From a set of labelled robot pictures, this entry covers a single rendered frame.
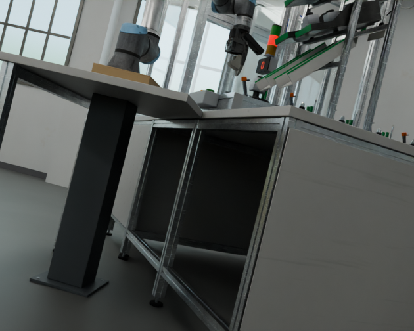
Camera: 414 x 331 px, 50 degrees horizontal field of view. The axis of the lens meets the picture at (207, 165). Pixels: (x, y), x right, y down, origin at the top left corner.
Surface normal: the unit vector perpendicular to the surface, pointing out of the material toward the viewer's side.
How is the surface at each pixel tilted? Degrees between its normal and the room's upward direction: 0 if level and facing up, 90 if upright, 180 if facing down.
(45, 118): 90
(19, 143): 90
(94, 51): 90
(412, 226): 90
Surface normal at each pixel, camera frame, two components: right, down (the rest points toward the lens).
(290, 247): 0.37, 0.09
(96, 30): -0.11, -0.04
